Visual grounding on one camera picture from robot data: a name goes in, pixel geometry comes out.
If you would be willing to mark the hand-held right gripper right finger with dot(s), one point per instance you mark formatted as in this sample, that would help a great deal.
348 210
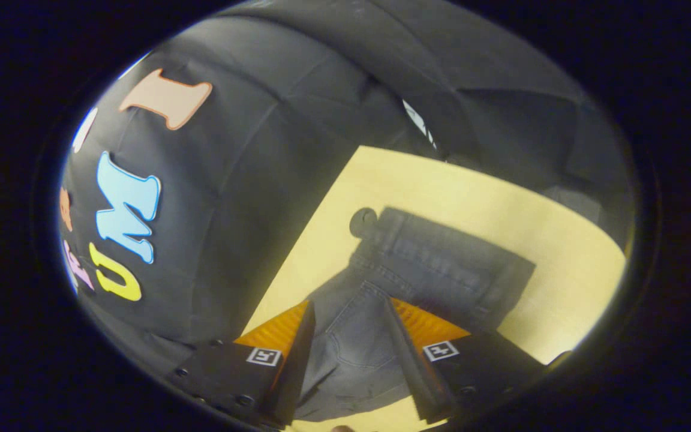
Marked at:
411 360

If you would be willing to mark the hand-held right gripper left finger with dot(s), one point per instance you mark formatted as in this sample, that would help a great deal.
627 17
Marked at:
297 372

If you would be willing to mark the dark grey jeans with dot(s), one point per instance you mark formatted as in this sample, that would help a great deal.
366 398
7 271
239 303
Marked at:
417 264

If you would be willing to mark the black round table grommet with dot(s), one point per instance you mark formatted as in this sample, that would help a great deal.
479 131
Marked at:
361 222

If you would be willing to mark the black backdrop cloth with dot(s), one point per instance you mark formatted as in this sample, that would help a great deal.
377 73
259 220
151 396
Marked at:
249 180

